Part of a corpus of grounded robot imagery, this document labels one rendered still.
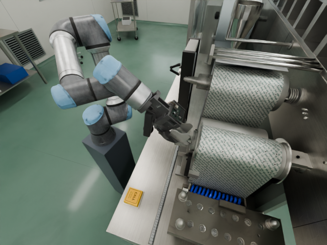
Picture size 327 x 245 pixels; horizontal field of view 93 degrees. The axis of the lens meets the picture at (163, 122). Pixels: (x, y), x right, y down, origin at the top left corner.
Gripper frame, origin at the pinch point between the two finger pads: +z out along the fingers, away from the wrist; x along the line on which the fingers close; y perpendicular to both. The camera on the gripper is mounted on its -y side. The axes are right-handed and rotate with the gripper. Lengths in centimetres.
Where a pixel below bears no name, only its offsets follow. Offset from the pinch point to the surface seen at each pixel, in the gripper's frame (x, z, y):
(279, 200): -2.7, 42.9, 9.8
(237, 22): 68, -3, 22
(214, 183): -4.5, 22.3, -4.1
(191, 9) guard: 98, -24, 2
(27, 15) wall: 228, -244, -254
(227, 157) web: -3.9, 9.2, 9.9
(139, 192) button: -12.1, 8.9, -36.6
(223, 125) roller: 13.5, 11.5, 6.2
